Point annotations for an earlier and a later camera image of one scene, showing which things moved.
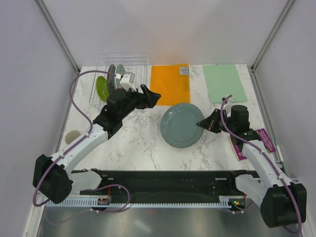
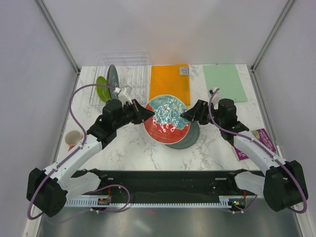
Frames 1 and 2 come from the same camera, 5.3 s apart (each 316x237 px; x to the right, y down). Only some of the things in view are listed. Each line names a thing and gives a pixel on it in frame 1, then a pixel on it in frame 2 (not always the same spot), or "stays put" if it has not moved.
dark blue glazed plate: x=110 y=78 stays put
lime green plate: x=102 y=88 stays put
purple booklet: x=266 y=142 stays put
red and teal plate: x=120 y=69 to x=166 y=126
